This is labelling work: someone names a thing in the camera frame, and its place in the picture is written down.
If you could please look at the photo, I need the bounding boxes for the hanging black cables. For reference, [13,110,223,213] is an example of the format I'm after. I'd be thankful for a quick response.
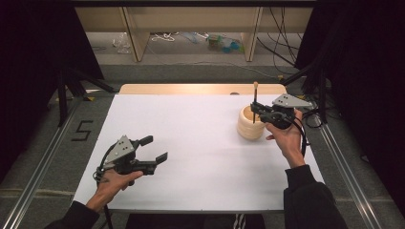
[256,6,304,76]

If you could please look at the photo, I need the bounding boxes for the wooden shelf unit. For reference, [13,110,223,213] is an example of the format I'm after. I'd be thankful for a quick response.
[75,6,314,63]

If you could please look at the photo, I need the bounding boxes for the person's right hand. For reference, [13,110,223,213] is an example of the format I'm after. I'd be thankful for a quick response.
[265,109,308,170]

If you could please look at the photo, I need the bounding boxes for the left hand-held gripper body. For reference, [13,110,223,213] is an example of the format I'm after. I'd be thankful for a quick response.
[100,135,158,177]

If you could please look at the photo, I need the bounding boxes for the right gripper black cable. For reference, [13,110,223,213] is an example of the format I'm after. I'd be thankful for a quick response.
[293,109,319,158]

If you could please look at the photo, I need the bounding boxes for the clear plastic bag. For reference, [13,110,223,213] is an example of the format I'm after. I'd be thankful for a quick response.
[112,31,133,54]

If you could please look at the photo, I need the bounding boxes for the black metal stand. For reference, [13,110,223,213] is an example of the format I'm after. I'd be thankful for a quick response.
[56,67,117,128]
[280,59,330,125]

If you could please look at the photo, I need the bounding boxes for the cream ribbed pen holder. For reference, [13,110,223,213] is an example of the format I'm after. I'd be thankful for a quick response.
[236,104,268,141]

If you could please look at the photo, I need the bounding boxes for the coiled black floor cables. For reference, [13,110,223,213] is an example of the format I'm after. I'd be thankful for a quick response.
[300,97,323,129]

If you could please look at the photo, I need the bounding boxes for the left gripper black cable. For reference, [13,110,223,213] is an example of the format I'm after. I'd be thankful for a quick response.
[93,143,117,229]

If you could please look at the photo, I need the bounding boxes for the white cord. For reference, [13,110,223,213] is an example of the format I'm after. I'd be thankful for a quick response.
[150,31,180,43]

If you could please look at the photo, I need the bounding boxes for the aluminium rail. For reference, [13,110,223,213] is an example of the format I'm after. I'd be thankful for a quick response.
[305,97,385,229]
[0,94,84,229]

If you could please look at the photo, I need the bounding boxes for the person's legs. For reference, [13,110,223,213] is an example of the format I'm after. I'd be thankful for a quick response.
[125,213,266,229]

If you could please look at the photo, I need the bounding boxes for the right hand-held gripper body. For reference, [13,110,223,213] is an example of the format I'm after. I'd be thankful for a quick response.
[258,93,314,131]

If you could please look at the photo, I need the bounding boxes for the white board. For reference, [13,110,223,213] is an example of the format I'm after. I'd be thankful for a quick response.
[73,94,326,214]

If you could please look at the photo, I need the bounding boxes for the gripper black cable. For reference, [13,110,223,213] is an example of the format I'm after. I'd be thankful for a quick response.
[293,109,319,158]
[93,143,117,229]

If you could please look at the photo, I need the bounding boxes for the person's left hand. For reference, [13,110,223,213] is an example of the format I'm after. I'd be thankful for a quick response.
[85,169,144,213]

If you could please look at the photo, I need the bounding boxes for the colourful plastic toys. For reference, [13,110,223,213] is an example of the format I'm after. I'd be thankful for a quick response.
[205,32,245,54]

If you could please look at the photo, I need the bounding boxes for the black curtain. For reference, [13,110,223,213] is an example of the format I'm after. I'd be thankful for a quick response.
[294,0,405,219]
[0,0,105,180]

